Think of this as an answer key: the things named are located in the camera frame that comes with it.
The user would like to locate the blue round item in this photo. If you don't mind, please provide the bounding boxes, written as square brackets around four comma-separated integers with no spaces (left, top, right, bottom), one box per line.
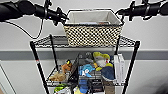
[78,77,90,94]

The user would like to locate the tall white box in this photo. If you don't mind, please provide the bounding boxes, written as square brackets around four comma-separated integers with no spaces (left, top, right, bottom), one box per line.
[113,53,126,85]

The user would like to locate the grey small toy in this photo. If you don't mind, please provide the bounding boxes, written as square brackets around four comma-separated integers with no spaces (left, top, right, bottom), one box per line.
[84,51,94,63]

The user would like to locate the black triangular bag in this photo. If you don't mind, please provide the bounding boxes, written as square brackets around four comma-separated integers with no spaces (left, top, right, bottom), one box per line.
[67,53,82,85]

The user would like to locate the white printed book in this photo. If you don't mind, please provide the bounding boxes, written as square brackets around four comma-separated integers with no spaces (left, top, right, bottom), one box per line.
[79,21,112,26]

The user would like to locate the small brown box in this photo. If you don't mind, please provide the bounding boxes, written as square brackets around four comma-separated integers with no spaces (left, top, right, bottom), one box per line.
[103,79,116,94]

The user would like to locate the black white box stack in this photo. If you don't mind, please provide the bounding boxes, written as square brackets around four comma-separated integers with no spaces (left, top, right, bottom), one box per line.
[91,79,104,94]

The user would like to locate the white printed bag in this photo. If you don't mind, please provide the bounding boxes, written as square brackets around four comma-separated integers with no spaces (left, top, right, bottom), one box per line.
[53,84,73,94]

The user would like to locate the black wire shelf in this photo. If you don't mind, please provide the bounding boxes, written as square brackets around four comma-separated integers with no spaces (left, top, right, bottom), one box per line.
[29,33,141,94]

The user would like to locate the brown plush toy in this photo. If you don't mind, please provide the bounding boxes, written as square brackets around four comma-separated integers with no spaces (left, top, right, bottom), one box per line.
[49,59,74,83]

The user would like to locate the pale woven basket dark spots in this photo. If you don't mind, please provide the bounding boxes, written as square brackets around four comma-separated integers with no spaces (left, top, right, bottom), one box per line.
[62,8,125,48]

